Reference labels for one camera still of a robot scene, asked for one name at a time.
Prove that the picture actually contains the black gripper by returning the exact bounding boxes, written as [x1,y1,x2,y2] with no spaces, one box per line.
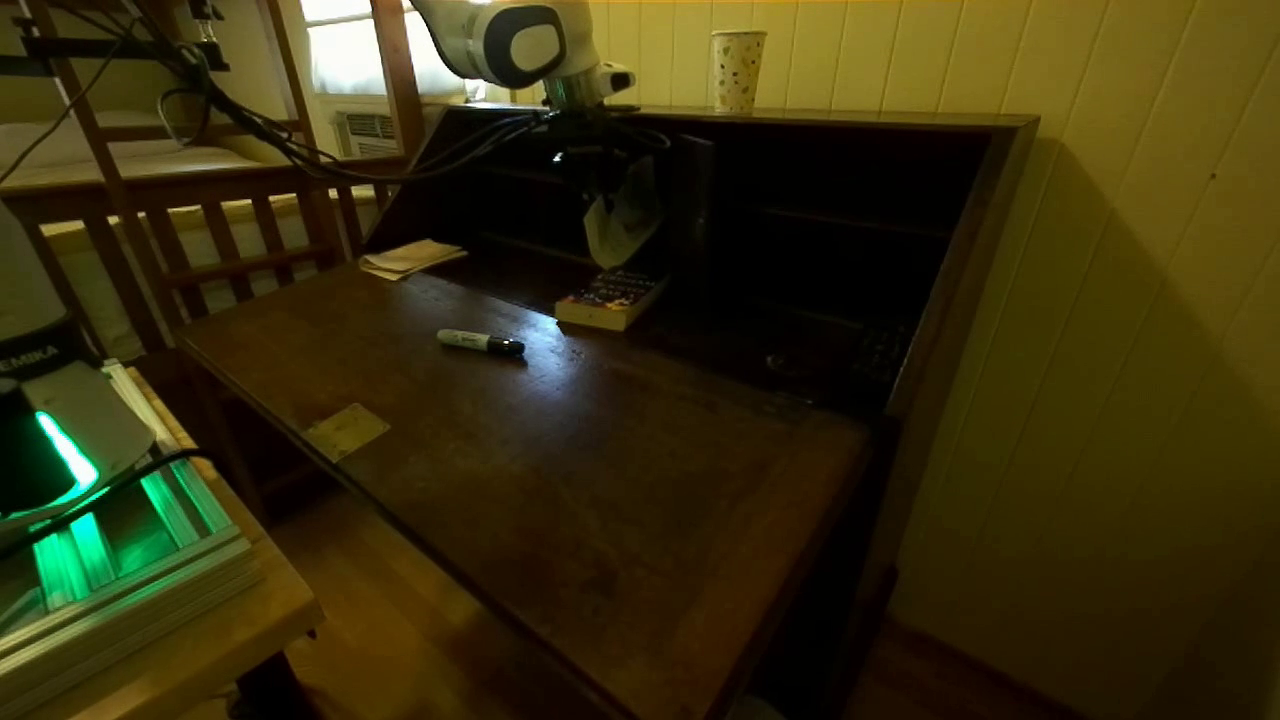
[548,102,649,207]

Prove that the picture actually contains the blue John Grisham book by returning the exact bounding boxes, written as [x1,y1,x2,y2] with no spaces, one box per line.
[550,270,673,337]

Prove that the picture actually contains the white polka dot paper cup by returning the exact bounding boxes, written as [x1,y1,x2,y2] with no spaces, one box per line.
[707,28,771,121]

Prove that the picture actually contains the folded beige cloth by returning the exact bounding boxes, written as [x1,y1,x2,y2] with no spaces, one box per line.
[355,235,473,288]

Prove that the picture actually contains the white window air conditioner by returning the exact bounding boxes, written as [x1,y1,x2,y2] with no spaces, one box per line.
[332,110,402,161]

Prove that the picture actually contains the white marker with black cap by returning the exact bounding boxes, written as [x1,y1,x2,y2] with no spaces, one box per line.
[432,323,532,365]

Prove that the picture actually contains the bright window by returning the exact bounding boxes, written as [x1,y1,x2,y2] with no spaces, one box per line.
[293,0,473,110]

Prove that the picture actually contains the dark wooden secretary desk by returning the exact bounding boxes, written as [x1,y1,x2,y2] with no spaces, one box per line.
[170,102,1043,720]

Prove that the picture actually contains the yellow sticky note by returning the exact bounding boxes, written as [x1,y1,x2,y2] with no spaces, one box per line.
[304,402,395,466]

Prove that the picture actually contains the wooden ladder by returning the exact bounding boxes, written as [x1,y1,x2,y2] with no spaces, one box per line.
[25,0,332,337]

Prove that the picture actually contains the wooden chair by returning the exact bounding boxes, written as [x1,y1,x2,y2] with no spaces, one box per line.
[4,156,410,355]

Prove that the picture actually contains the light wooden side table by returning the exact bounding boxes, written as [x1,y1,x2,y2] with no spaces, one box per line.
[52,355,329,720]

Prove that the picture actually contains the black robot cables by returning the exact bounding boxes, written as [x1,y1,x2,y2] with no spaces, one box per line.
[0,0,563,191]

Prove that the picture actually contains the green lit robot base mount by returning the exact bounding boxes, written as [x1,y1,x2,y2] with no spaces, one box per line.
[0,355,263,695]

